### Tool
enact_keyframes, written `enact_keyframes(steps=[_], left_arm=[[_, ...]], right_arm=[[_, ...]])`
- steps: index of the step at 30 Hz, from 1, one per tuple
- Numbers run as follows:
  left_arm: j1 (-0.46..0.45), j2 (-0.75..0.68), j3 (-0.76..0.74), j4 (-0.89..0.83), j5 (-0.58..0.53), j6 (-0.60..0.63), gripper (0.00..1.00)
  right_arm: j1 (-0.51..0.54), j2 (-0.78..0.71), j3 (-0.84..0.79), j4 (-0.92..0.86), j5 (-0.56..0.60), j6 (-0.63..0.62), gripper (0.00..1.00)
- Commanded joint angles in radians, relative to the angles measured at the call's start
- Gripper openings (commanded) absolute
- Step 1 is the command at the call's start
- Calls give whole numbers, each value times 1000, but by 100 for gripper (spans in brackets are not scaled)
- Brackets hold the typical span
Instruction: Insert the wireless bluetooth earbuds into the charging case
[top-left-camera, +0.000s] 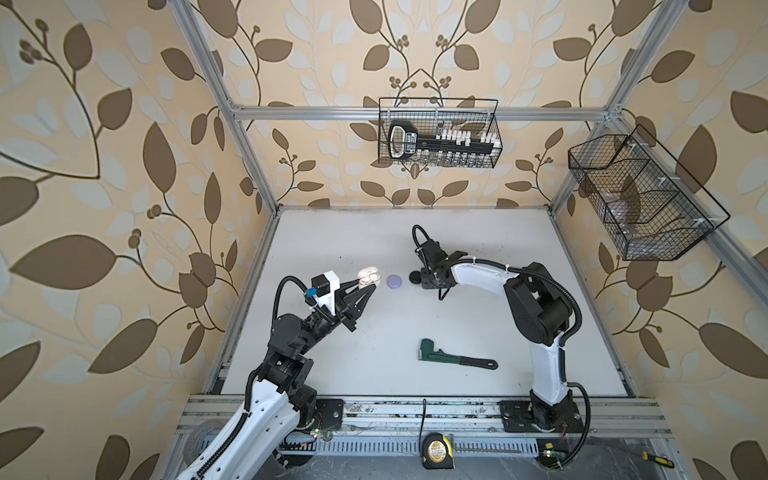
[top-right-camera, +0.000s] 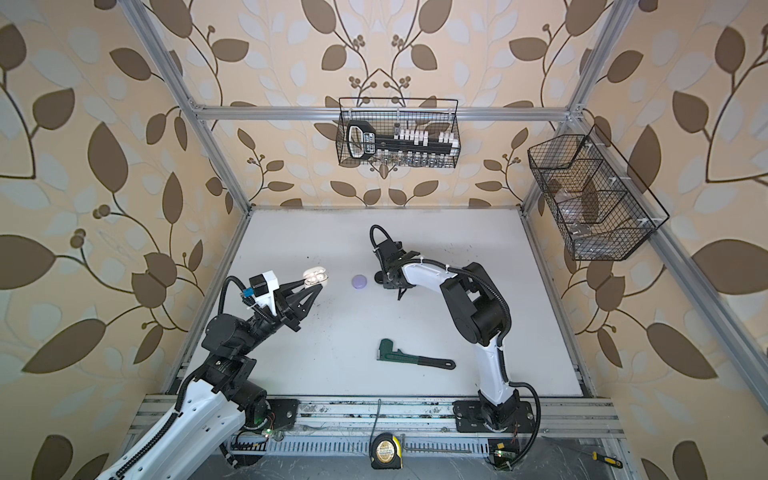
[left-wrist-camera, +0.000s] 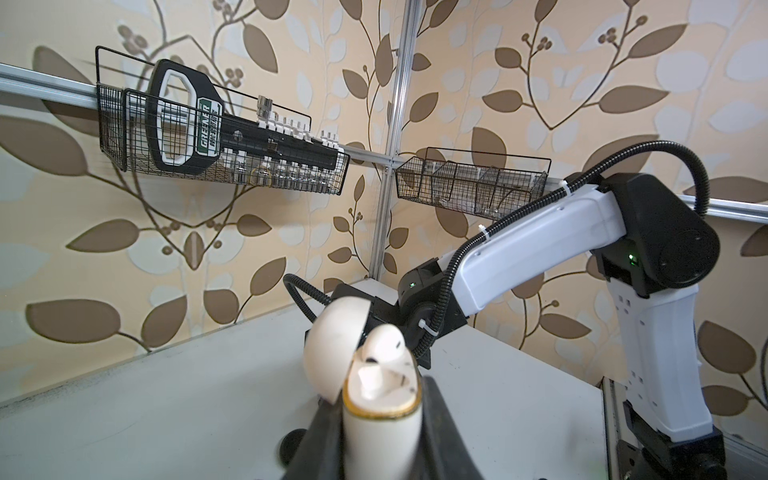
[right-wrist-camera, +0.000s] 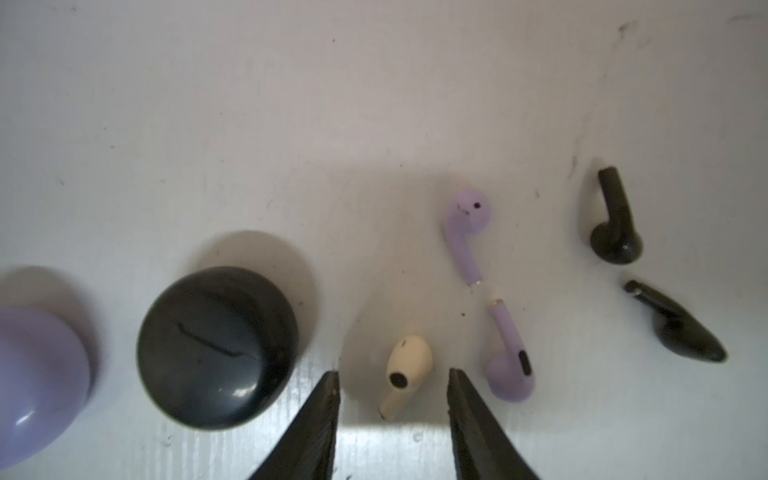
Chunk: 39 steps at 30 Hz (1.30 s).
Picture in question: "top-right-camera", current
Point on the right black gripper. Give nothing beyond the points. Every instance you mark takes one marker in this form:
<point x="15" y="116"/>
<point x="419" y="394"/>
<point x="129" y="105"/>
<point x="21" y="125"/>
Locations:
<point x="386" y="280"/>

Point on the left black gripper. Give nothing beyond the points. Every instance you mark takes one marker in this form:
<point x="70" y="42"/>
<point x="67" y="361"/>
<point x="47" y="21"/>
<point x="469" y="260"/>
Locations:
<point x="284" y="310"/>

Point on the white earbud charging case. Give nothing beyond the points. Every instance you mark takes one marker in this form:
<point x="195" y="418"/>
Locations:
<point x="315" y="276"/>

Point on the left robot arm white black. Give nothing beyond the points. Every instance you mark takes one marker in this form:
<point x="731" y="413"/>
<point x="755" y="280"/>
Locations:
<point x="217" y="399"/>

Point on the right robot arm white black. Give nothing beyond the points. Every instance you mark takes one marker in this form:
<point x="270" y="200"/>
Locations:
<point x="481" y="316"/>

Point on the purple round charging case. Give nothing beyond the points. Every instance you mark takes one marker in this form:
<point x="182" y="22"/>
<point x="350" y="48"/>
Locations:
<point x="359" y="281"/>

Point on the green black pipe wrench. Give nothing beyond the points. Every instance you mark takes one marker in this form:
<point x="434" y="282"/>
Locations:
<point x="387" y="353"/>

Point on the black socket set holder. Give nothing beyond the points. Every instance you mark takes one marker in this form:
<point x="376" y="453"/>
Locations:
<point x="364" y="142"/>

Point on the yellow black tape measure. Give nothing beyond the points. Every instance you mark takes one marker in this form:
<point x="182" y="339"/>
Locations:
<point x="386" y="452"/>

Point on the yellow black screwdriver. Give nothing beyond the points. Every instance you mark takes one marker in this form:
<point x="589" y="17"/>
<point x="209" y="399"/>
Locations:
<point x="611" y="461"/>

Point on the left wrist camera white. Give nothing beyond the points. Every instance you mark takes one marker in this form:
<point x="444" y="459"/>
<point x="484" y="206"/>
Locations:
<point x="260" y="293"/>

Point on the back wire basket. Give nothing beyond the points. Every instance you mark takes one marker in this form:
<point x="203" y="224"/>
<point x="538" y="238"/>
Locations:
<point x="432" y="114"/>

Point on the wire basket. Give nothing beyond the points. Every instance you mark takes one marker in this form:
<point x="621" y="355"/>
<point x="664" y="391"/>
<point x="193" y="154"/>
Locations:
<point x="602" y="207"/>
<point x="432" y="114"/>

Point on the right wire basket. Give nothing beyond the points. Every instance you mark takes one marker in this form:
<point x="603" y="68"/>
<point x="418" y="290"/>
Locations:
<point x="602" y="207"/>

